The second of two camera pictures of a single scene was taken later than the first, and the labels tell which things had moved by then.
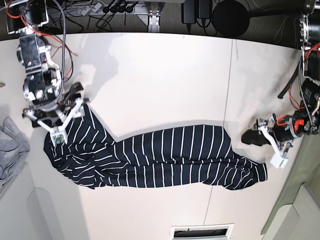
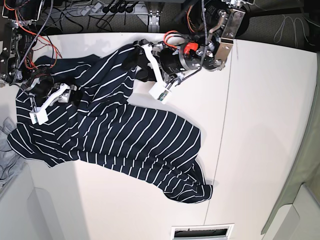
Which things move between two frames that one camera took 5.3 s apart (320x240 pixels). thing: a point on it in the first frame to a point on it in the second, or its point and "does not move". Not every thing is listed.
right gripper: x=281 y=130 to x=174 y=60
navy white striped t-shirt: x=196 y=154 to x=100 y=126
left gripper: x=64 y=112 to x=41 y=84
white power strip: x=99 y=9 does not move
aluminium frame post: x=155 y=9 does not move
